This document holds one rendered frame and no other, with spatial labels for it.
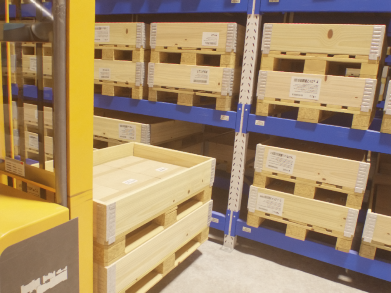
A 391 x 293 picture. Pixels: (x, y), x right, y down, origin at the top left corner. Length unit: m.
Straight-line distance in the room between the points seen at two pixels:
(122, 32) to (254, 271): 2.37
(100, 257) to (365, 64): 2.01
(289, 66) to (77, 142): 2.16
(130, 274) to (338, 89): 1.79
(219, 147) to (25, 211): 3.09
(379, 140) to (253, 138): 3.02
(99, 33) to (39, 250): 2.49
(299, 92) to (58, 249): 1.89
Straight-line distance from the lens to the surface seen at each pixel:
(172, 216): 2.25
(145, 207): 1.96
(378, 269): 2.87
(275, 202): 2.78
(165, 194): 2.11
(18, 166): 1.79
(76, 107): 1.51
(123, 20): 4.76
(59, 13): 1.47
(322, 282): 2.93
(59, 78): 1.46
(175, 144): 3.71
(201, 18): 4.12
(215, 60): 3.44
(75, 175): 1.57
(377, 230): 2.74
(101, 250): 1.83
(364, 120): 2.57
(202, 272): 2.76
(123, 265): 1.95
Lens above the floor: 1.48
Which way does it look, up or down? 14 degrees down
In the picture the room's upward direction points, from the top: 4 degrees clockwise
